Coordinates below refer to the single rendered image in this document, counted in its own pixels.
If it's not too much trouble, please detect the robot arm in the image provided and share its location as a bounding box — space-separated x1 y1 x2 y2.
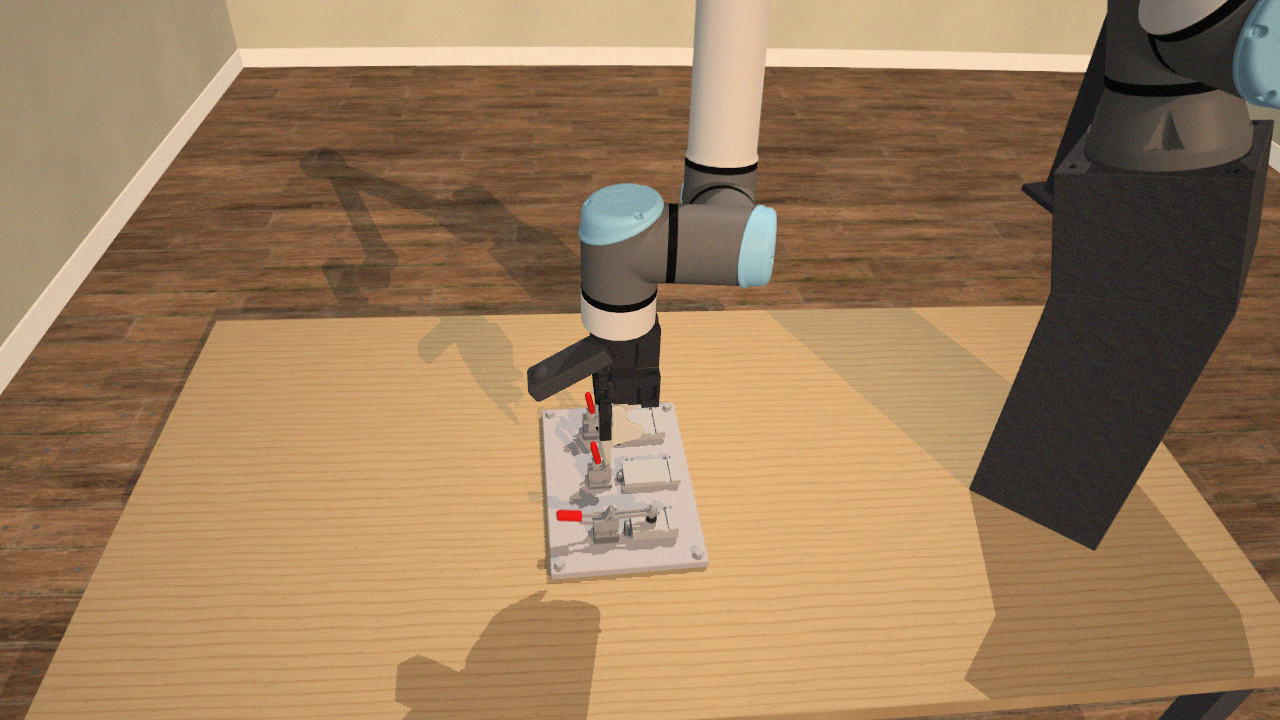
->
527 0 1280 402

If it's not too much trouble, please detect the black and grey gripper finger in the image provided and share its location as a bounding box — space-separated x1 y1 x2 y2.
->
598 389 643 464
595 404 637 430

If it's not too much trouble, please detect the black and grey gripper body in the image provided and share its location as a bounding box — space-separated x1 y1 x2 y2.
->
589 314 660 407

